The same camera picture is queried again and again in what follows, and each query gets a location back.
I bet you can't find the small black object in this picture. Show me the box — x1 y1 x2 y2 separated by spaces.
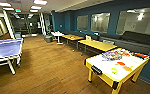
90 65 103 76

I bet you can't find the dark grey sofa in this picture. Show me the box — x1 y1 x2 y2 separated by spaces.
98 30 150 55

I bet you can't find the yellow leg game table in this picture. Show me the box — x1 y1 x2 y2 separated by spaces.
84 47 150 94

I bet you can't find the long wooden table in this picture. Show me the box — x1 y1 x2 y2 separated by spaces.
77 38 119 56
61 33 85 45

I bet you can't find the dark round waste bin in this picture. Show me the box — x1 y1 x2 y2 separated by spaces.
43 34 53 44

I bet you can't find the green exit sign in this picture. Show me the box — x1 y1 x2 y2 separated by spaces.
14 8 22 13

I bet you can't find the red orange bowl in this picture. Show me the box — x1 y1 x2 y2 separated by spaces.
116 60 126 67

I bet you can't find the small white table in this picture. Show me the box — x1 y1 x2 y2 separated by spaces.
50 31 65 46

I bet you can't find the blue ping pong table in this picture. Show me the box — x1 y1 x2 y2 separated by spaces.
0 37 25 76

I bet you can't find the white laptop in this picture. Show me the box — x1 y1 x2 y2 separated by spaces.
84 34 92 41

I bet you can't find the red flat box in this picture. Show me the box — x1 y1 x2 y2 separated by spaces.
133 52 150 61

